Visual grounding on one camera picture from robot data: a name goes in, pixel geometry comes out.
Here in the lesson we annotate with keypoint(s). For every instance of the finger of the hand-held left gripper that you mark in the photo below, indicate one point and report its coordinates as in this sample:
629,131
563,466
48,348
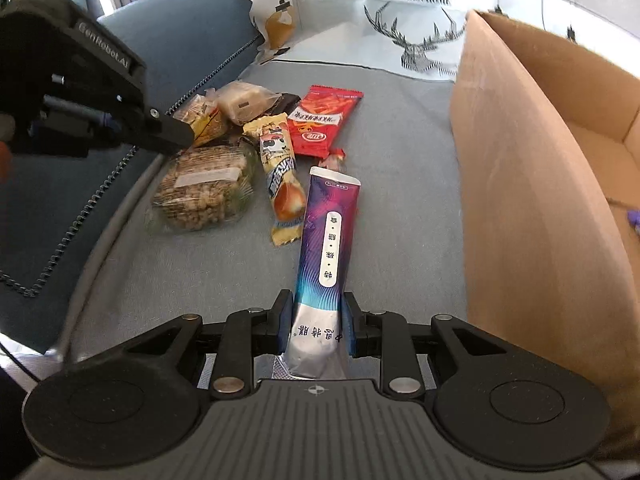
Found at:
167,135

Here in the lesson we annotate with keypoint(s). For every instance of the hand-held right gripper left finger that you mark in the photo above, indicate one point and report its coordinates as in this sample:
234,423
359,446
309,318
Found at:
285,325

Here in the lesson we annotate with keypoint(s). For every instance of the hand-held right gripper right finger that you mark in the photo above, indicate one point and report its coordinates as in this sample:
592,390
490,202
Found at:
351,332

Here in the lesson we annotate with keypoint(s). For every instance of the clear cracker packet yellow label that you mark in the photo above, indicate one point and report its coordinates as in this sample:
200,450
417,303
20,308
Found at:
205,117

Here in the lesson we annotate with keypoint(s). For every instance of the clear nut bar packet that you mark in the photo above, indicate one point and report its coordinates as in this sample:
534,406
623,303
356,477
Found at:
200,185

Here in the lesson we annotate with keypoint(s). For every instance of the purple snack packet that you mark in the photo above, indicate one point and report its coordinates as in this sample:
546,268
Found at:
327,240

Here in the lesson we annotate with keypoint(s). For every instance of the red snack packet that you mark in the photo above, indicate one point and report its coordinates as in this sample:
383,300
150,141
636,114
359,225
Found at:
320,120

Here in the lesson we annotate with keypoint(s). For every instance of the brown cardboard box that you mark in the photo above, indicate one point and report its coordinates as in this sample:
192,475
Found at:
525,185

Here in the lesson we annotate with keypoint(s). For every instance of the clear bread packet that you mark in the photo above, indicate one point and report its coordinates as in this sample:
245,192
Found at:
245,100

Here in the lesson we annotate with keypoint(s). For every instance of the blue cushion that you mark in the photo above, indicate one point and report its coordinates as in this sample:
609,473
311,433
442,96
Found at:
190,35

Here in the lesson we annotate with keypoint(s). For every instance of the yellow snack packet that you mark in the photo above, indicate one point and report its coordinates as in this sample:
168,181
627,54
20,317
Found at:
280,170

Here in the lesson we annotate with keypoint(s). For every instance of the black snack packet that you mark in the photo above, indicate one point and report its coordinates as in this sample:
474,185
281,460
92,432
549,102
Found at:
287,102

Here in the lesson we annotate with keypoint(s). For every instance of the small red candy wrapper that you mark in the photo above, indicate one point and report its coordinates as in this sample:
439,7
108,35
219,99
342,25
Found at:
334,159

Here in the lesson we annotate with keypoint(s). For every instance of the white deer print pillow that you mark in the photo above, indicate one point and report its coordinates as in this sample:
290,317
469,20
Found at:
340,25

